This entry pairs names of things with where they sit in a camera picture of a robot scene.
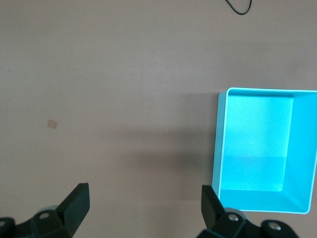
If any turquoise plastic bin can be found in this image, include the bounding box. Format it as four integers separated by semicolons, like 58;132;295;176
211;86;317;215

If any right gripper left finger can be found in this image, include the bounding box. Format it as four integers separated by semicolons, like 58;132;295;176
0;182;90;238

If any thin black looped cable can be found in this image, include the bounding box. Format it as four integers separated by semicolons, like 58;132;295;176
225;0;253;15

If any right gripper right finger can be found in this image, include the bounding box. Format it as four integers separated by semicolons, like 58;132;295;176
197;184;298;238

